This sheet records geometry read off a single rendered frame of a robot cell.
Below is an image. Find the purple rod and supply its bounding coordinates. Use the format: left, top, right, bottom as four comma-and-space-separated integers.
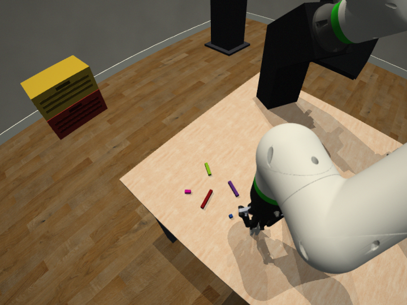
228, 180, 239, 197

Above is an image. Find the dark red rod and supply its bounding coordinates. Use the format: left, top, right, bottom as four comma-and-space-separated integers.
201, 189, 213, 209

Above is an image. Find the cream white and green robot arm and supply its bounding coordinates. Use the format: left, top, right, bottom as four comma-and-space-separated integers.
250, 0, 407, 274

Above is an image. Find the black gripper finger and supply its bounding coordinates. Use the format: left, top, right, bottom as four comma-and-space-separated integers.
238, 206, 261, 236
255, 215, 284, 236

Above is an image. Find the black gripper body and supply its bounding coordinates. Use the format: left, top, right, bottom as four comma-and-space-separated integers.
248, 201, 276, 219

